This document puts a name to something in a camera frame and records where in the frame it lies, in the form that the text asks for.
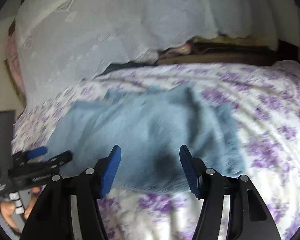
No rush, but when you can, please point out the pink blanket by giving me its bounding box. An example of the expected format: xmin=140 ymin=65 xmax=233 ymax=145
xmin=174 ymin=42 xmax=192 ymax=55

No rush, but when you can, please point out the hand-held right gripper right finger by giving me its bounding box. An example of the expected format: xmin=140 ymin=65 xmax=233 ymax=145
xmin=179 ymin=144 xmax=282 ymax=240

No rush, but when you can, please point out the purple floral bedsheet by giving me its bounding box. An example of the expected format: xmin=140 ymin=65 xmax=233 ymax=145
xmin=11 ymin=61 xmax=300 ymax=240

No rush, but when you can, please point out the blue fleece jacket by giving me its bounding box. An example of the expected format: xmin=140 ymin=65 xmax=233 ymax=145
xmin=49 ymin=84 xmax=245 ymax=194

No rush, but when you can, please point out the white lace cloth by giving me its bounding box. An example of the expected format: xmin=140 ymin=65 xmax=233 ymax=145
xmin=15 ymin=0 xmax=278 ymax=110

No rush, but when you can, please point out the stack of brown blankets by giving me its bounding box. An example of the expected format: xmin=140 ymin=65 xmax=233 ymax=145
xmin=156 ymin=37 xmax=300 ymax=67

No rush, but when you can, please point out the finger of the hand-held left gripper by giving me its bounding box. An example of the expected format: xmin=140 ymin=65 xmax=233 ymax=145
xmin=27 ymin=151 xmax=73 ymax=178
xmin=12 ymin=147 xmax=48 ymax=167

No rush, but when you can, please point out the person's left hand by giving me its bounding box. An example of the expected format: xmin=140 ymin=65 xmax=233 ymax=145
xmin=0 ymin=186 xmax=42 ymax=232

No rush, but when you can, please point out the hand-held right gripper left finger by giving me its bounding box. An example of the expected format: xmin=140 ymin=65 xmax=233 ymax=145
xmin=22 ymin=145 xmax=122 ymax=240

